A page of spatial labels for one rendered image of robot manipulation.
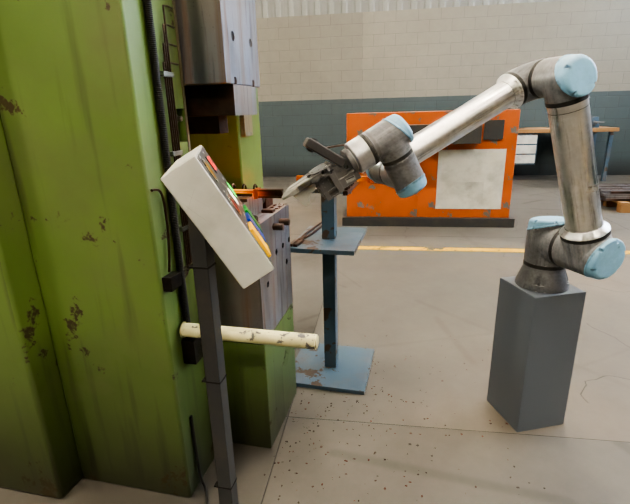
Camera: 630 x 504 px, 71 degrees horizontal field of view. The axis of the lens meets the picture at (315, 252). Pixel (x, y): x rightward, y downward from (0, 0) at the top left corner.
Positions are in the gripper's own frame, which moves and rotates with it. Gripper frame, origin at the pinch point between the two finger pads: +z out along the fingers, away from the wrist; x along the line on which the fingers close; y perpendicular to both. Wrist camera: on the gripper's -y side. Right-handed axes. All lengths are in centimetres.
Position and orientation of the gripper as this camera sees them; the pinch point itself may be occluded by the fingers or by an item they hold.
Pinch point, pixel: (284, 194)
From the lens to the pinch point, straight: 118.1
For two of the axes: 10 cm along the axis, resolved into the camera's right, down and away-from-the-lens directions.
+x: -2.0, -2.9, 9.3
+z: -8.4, 5.5, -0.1
